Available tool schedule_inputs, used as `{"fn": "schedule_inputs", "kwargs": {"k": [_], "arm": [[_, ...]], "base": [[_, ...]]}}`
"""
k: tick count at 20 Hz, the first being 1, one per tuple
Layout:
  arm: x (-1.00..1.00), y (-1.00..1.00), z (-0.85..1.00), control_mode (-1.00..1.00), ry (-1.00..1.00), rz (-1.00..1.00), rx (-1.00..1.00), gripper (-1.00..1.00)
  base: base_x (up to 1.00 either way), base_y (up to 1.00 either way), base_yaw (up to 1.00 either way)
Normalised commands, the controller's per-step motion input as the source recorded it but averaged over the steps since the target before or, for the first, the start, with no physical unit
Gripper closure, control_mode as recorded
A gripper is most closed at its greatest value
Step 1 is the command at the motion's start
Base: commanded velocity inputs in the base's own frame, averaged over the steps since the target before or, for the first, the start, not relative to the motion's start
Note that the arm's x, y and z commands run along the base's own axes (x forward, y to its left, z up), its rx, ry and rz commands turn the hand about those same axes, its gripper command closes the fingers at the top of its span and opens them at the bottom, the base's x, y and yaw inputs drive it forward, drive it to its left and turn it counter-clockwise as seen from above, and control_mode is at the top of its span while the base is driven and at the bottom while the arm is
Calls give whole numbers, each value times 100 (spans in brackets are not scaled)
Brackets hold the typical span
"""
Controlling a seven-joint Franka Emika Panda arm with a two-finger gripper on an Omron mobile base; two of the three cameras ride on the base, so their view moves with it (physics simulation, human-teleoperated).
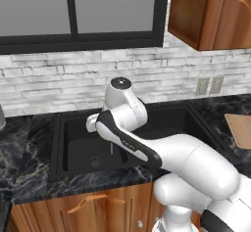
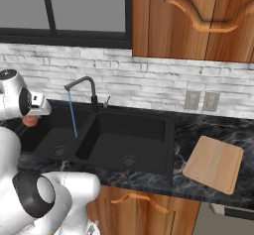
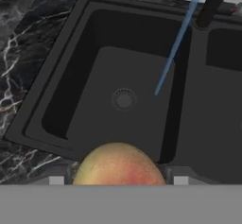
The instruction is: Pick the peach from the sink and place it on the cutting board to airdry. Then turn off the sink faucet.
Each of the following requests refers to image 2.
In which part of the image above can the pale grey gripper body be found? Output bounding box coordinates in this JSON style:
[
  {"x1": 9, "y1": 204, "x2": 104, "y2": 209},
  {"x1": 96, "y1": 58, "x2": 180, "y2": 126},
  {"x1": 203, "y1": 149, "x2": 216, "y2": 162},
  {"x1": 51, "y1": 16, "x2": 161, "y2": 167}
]
[{"x1": 25, "y1": 99, "x2": 53, "y2": 117}]

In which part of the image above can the orange pink peach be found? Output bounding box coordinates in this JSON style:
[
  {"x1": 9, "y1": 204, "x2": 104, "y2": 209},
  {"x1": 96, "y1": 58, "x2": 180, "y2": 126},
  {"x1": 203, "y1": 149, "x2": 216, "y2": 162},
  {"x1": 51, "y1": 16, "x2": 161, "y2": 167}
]
[{"x1": 22, "y1": 114, "x2": 40, "y2": 128}]

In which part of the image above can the black sink faucet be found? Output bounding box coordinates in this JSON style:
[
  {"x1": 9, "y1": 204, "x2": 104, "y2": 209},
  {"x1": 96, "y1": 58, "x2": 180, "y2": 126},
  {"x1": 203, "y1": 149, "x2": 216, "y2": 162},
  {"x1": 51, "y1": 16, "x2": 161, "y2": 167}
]
[{"x1": 63, "y1": 75, "x2": 99, "y2": 113}]

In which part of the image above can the black double basin sink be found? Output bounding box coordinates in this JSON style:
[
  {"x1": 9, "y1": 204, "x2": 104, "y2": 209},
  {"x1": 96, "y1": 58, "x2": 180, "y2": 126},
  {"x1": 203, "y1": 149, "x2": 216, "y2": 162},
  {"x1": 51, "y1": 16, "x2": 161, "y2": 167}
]
[{"x1": 19, "y1": 100, "x2": 177, "y2": 177}]

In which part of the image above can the light wooden cutting board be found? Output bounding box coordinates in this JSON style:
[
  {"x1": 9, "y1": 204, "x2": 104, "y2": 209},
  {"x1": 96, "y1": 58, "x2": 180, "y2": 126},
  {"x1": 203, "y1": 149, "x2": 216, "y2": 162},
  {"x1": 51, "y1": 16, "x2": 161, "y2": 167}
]
[{"x1": 182, "y1": 135, "x2": 245, "y2": 196}]

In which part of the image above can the blue water stream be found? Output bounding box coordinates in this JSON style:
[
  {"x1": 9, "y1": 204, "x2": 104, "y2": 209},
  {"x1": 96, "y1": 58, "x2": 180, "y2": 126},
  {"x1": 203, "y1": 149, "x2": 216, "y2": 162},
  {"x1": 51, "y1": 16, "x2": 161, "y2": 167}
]
[{"x1": 66, "y1": 89, "x2": 79, "y2": 140}]

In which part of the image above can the black framed window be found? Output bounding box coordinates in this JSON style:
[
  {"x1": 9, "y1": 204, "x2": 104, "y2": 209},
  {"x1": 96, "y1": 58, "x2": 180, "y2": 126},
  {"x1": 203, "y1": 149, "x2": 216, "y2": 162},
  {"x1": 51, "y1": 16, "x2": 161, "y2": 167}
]
[{"x1": 0, "y1": 0, "x2": 133, "y2": 51}]

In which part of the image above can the wooden base cupboard door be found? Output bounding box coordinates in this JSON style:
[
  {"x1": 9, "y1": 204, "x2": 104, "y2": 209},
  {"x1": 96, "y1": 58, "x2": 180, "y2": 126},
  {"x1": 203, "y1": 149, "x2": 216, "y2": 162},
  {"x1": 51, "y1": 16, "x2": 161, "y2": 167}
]
[{"x1": 86, "y1": 184, "x2": 202, "y2": 235}]

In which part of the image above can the grey dishwasher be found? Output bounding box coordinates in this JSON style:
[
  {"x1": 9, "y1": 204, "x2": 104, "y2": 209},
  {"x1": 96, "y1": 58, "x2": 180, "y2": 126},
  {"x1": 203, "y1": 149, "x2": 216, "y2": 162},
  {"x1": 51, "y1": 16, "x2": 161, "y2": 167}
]
[{"x1": 191, "y1": 201, "x2": 254, "y2": 235}]

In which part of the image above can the grey faucet lever handle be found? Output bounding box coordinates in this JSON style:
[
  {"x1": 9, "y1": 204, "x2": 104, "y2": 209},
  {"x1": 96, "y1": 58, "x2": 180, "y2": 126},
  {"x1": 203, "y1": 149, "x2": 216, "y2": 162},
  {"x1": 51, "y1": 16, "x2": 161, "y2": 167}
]
[{"x1": 102, "y1": 95, "x2": 112, "y2": 109}]

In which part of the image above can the curved wooden cupboard handle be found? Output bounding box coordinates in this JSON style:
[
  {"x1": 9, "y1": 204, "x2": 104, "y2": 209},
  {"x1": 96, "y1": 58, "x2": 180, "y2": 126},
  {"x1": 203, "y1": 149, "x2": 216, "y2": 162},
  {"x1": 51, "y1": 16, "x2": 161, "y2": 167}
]
[{"x1": 110, "y1": 192, "x2": 170, "y2": 215}]

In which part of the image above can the grey wall outlet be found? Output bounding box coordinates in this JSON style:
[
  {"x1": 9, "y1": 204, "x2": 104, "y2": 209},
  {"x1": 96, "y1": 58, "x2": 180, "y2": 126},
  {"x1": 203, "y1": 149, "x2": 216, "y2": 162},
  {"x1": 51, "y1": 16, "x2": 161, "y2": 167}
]
[
  {"x1": 201, "y1": 90, "x2": 221, "y2": 113},
  {"x1": 184, "y1": 89, "x2": 202, "y2": 111}
]

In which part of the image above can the wooden wall cupboard door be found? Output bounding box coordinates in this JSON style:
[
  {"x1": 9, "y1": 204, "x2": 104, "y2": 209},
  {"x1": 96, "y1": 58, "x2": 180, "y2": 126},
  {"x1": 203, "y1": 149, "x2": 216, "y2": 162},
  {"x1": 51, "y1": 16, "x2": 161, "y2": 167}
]
[
  {"x1": 204, "y1": 0, "x2": 254, "y2": 63},
  {"x1": 131, "y1": 0, "x2": 220, "y2": 60}
]

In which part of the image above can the pale dishwasher handle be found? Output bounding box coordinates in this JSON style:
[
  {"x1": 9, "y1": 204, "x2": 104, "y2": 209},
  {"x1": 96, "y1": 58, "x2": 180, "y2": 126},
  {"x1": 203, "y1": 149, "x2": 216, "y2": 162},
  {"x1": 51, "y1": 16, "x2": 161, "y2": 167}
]
[{"x1": 207, "y1": 202, "x2": 254, "y2": 221}]

